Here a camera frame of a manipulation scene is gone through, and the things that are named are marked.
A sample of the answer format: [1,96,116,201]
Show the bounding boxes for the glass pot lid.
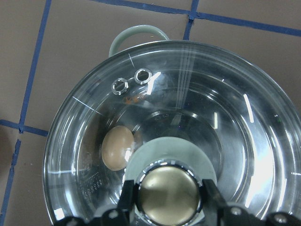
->
[42,40,301,226]

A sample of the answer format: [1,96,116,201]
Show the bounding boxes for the brown egg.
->
[101,126,135,171]

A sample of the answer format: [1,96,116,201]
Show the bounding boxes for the pale green cooking pot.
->
[42,23,301,226]

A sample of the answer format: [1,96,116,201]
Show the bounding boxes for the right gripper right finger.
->
[201,179,301,226]

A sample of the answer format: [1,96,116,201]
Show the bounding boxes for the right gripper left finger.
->
[55,180,137,226]

